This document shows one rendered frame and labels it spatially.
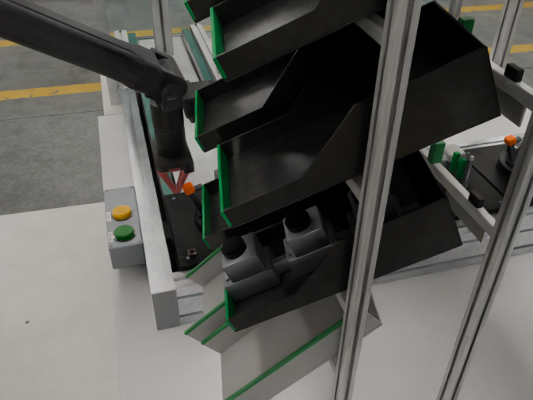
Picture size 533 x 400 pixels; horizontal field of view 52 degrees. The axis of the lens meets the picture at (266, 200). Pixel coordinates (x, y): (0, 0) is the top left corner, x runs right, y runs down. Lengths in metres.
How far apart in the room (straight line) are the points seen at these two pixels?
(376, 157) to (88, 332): 0.79
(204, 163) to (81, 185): 1.70
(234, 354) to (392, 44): 0.57
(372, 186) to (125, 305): 0.76
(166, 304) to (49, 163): 2.34
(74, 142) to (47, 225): 2.10
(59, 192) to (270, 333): 2.35
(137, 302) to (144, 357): 0.14
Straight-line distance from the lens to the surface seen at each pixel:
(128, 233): 1.17
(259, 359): 0.83
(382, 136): 0.49
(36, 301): 1.24
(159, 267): 1.11
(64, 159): 3.34
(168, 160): 1.03
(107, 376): 1.08
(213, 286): 0.98
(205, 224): 0.79
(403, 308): 1.18
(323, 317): 0.77
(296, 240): 0.64
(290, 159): 0.60
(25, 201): 3.07
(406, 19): 0.45
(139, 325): 1.14
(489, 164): 1.46
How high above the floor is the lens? 1.71
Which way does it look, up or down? 37 degrees down
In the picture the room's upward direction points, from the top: 1 degrees clockwise
